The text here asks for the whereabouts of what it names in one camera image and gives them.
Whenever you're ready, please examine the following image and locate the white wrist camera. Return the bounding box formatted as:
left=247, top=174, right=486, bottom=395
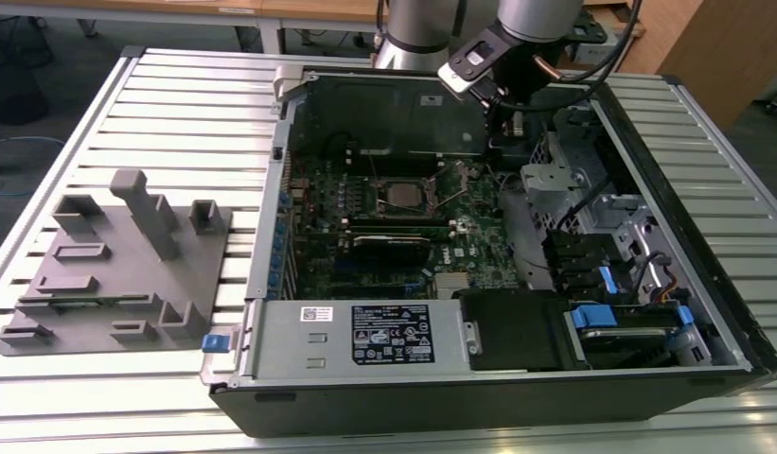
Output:
left=435, top=27, right=512, bottom=96

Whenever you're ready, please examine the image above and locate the silver chipset heatsink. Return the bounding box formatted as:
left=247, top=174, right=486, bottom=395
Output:
left=435, top=271, right=476, bottom=291

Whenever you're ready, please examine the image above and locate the black chair base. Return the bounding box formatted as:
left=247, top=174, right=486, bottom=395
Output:
left=750, top=70, right=777, bottom=115

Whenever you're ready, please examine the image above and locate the blue disk bay tab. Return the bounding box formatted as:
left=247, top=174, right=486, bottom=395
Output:
left=595, top=264, right=619, bottom=294

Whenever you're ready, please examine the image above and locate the black fan shroud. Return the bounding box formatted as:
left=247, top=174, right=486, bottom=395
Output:
left=455, top=287, right=592, bottom=374

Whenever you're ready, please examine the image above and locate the black camera bracket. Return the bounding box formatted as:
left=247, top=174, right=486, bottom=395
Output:
left=570, top=13, right=620, bottom=62

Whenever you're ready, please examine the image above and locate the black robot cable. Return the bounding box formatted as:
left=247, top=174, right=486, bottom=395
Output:
left=494, top=0, right=647, bottom=114

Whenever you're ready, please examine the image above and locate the blue disk carrier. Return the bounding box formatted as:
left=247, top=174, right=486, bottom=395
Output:
left=564, top=305, right=672, bottom=370

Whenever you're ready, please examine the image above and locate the green motherboard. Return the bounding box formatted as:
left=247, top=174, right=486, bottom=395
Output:
left=284, top=153, right=535, bottom=302

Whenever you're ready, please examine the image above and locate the grey case latch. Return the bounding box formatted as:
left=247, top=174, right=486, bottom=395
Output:
left=271, top=64, right=308, bottom=104

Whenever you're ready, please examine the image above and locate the black disk bay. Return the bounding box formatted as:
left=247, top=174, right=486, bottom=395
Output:
left=542, top=230, right=636, bottom=295

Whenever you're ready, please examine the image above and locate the black PC case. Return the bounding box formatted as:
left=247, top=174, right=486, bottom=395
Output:
left=197, top=63, right=777, bottom=439

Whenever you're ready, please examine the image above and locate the silver CPU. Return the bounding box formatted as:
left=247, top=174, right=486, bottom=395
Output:
left=387, top=182, right=423, bottom=206

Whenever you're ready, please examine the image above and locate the CPU socket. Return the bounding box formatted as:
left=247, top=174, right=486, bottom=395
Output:
left=371, top=177, right=447, bottom=219

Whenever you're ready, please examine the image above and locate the copper cable spring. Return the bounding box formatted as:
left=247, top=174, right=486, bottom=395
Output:
left=530, top=53, right=564, bottom=83

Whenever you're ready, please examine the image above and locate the wooden cabinet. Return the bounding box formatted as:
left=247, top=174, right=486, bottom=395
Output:
left=618, top=0, right=777, bottom=141

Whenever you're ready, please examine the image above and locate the blue floor cable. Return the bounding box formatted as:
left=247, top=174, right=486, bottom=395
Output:
left=0, top=134, right=67, bottom=200

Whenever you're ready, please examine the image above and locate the coloured wire bundle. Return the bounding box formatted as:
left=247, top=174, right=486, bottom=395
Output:
left=650, top=276, right=691, bottom=305

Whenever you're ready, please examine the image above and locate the grey parts rack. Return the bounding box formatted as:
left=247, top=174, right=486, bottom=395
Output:
left=0, top=168, right=235, bottom=357

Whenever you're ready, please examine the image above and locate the green RAM stick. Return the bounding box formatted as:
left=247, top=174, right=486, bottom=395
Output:
left=348, top=223, right=454, bottom=236
left=49, top=297, right=121, bottom=311

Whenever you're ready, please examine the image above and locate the silver drive cage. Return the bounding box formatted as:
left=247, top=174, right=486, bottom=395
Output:
left=518, top=104, right=620, bottom=237

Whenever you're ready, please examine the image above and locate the silver power supply unit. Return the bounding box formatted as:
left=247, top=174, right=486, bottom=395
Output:
left=233, top=297, right=483, bottom=380

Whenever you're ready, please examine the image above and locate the black graphics card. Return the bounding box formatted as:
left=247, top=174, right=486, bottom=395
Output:
left=349, top=234, right=435, bottom=271

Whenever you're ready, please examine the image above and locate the metal socket cover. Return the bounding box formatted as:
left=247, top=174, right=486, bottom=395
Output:
left=424, top=163, right=466, bottom=214

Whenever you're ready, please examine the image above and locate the wooden desk white frame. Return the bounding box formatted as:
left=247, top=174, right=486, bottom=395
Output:
left=260, top=0, right=647, bottom=72
left=0, top=0, right=281, bottom=56

